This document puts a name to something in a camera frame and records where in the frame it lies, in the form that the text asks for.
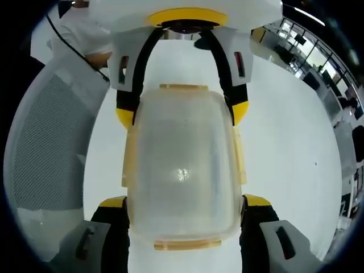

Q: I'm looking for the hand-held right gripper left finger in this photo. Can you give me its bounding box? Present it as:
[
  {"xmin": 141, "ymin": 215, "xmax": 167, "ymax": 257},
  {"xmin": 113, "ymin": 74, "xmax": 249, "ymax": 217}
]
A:
[{"xmin": 55, "ymin": 195, "xmax": 131, "ymax": 273}]

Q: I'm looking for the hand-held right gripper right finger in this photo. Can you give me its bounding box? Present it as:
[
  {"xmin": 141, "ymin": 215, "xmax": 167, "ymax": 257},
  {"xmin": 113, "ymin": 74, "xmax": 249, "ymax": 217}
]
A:
[{"xmin": 240, "ymin": 193, "xmax": 325, "ymax": 273}]

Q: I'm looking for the clear plastic buckle container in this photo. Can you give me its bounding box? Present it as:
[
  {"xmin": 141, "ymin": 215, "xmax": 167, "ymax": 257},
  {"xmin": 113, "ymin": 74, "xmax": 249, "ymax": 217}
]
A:
[{"xmin": 121, "ymin": 83, "xmax": 247, "ymax": 251}]

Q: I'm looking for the person's white shirt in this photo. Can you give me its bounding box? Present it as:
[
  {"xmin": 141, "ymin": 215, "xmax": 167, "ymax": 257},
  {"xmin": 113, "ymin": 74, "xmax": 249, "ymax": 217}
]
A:
[{"xmin": 47, "ymin": 24, "xmax": 113, "ymax": 57}]

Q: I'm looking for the grey mesh office chair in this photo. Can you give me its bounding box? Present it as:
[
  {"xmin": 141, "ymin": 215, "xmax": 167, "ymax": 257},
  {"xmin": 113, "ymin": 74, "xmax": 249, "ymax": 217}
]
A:
[{"xmin": 5, "ymin": 56, "xmax": 113, "ymax": 257}]

